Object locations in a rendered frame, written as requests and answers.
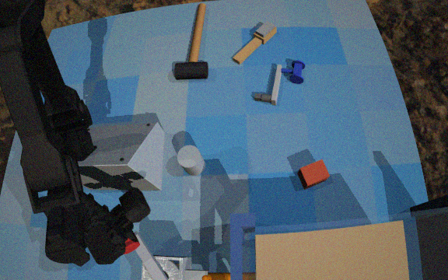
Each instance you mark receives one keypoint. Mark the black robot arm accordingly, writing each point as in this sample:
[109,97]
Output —
[53,135]

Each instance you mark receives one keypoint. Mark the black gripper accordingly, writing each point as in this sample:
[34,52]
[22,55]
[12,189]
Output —
[133,208]

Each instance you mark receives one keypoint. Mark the grey cylinder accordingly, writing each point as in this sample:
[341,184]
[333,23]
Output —
[191,160]

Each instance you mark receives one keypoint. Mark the black-headed mallet with wooden handle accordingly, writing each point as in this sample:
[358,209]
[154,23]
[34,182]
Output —
[194,69]

